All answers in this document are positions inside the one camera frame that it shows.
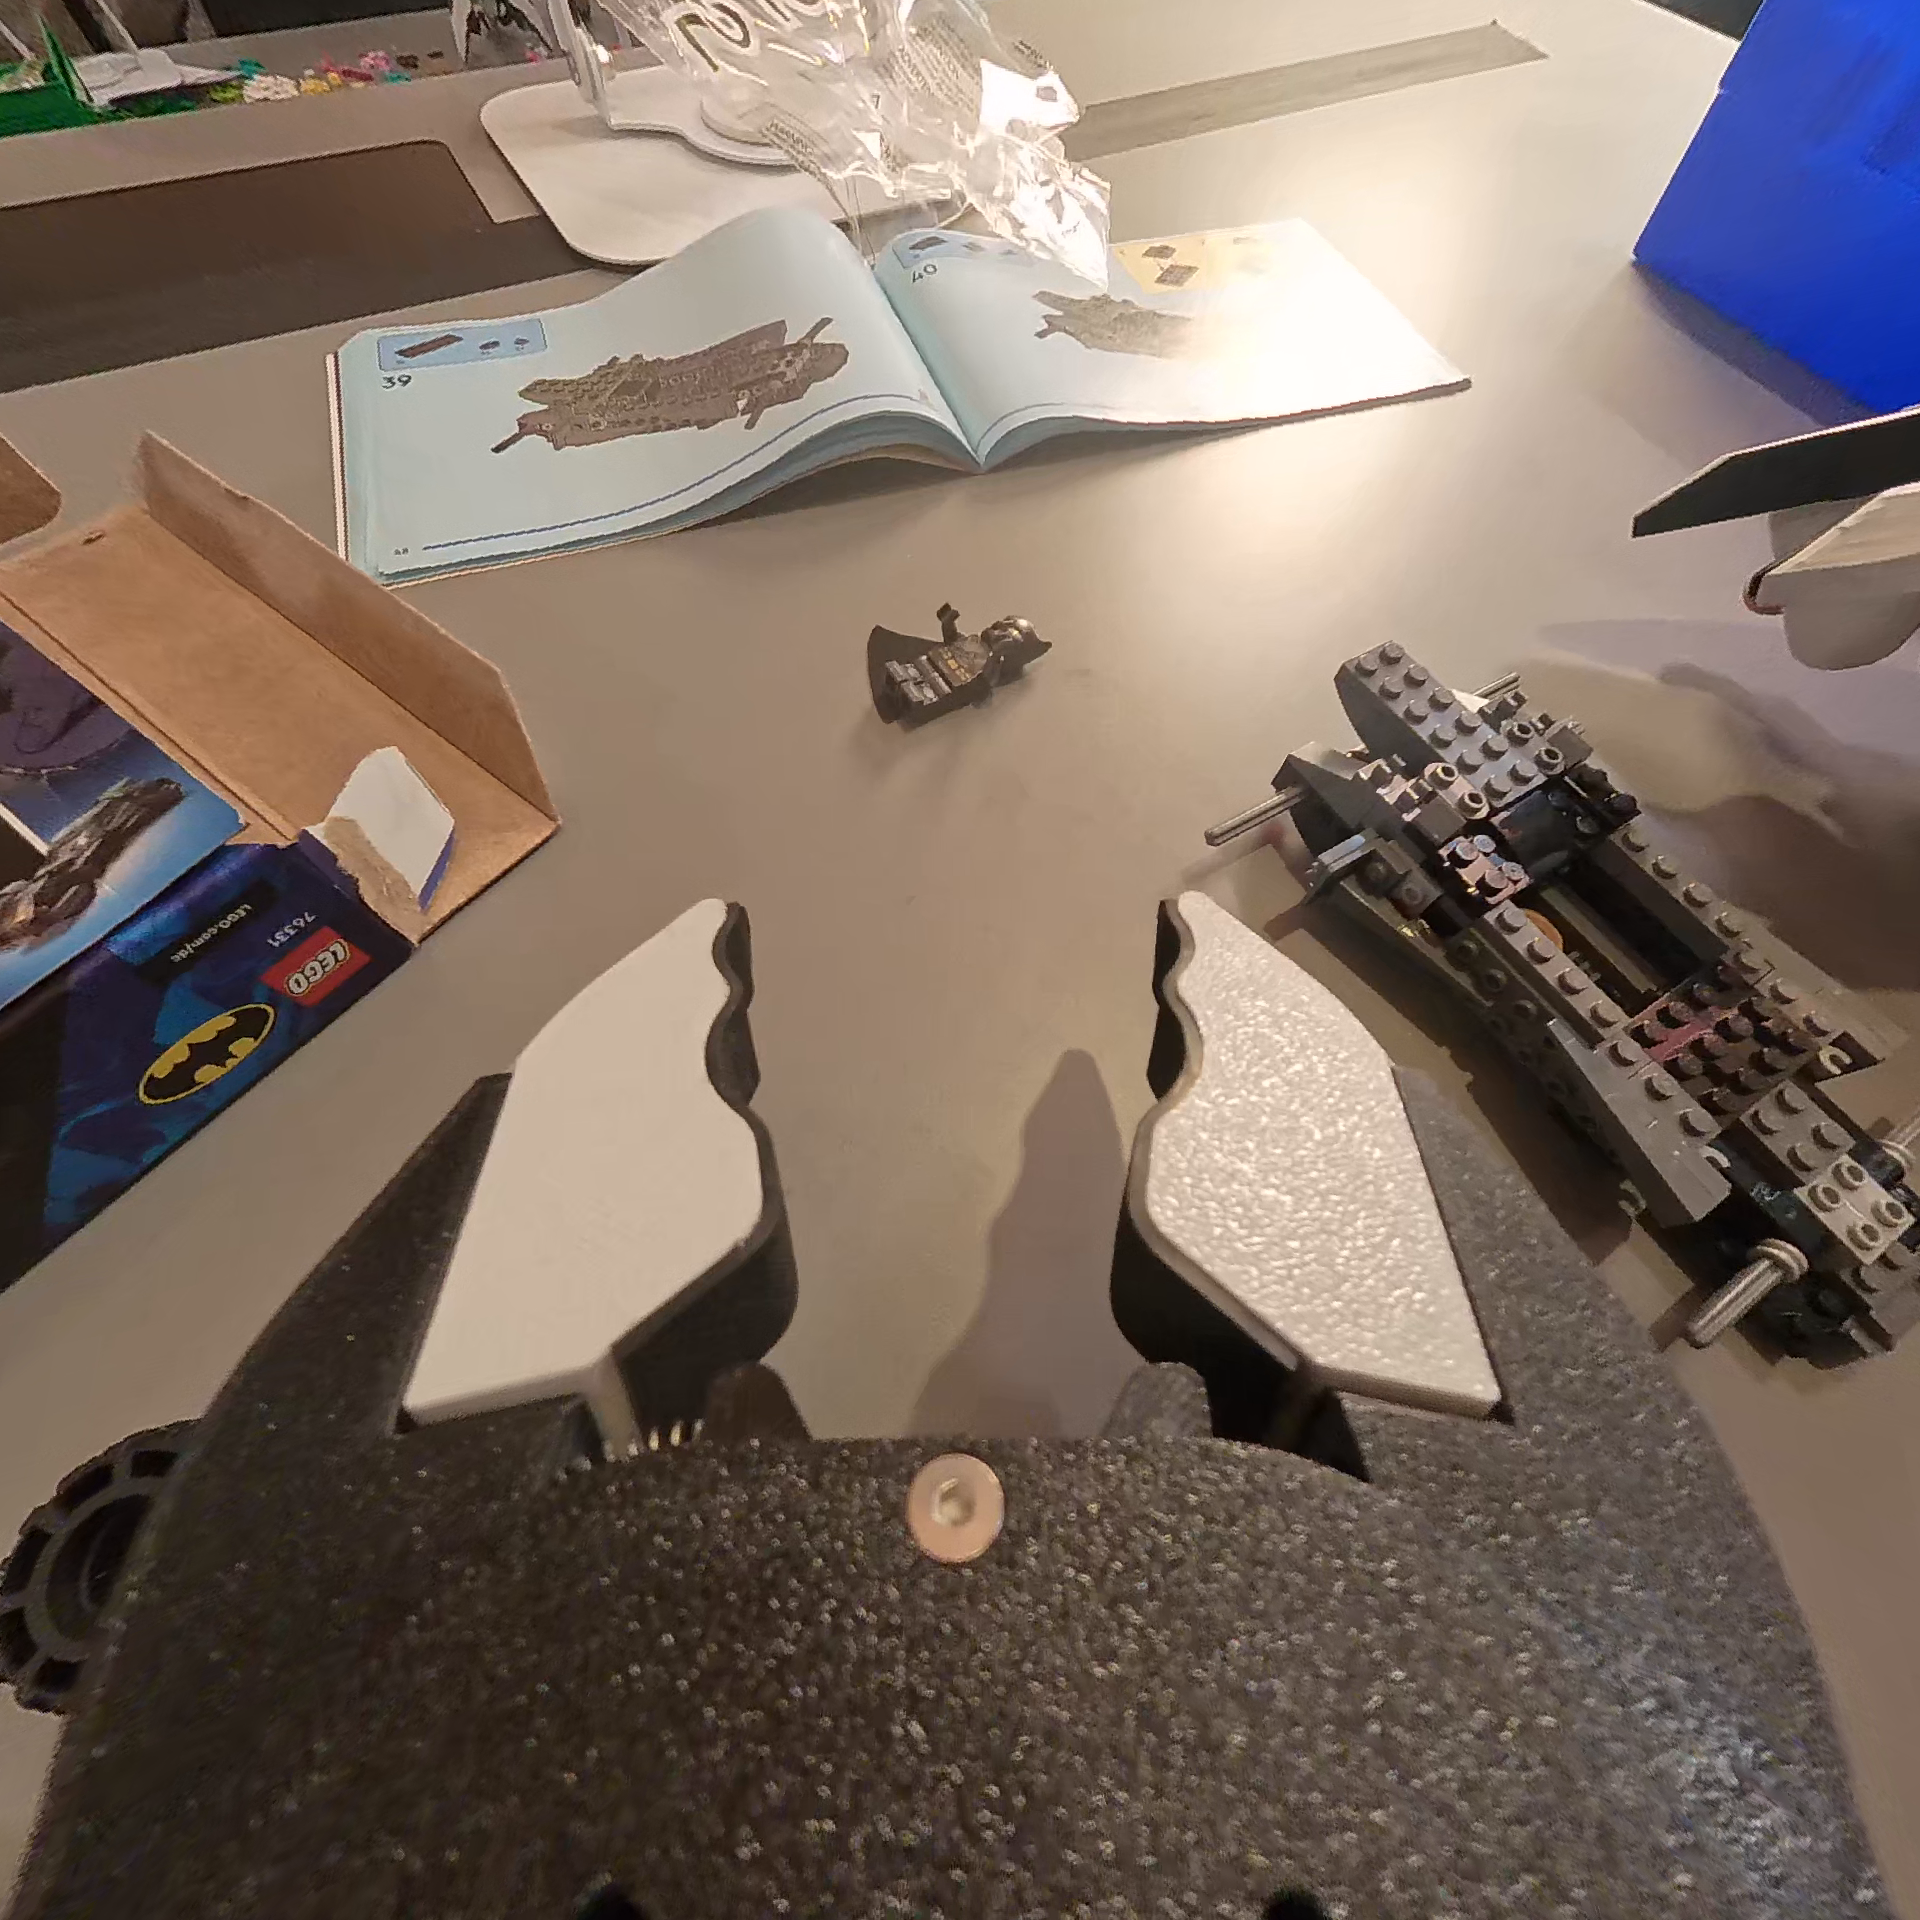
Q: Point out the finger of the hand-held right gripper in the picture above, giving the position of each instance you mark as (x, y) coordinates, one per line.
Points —
(1822, 524)

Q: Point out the clear plastic bag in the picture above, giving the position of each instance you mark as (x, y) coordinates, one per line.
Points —
(884, 105)

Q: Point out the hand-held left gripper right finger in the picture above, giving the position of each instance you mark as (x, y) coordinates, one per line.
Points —
(1289, 1171)

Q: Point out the opened cardboard toy box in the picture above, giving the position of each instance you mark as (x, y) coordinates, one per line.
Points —
(224, 839)

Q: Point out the heap of colourful toy bricks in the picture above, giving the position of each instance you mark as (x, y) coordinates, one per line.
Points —
(322, 67)

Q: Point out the open instruction booklet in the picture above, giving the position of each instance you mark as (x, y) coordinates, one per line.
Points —
(838, 375)

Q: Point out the black toy wheel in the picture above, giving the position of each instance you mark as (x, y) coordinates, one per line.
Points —
(66, 1568)

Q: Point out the black toy minifigure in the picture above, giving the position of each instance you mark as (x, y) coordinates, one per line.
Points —
(948, 662)

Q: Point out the white flat stand base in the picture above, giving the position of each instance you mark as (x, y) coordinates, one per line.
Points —
(628, 158)

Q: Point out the dark grey toy brick model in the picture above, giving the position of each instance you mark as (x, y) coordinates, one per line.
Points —
(1605, 961)

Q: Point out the green toy baseplate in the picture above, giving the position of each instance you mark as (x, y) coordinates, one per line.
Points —
(66, 90)

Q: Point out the blue box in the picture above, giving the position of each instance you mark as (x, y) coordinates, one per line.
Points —
(1793, 194)

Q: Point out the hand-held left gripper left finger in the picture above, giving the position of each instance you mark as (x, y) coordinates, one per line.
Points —
(628, 1154)

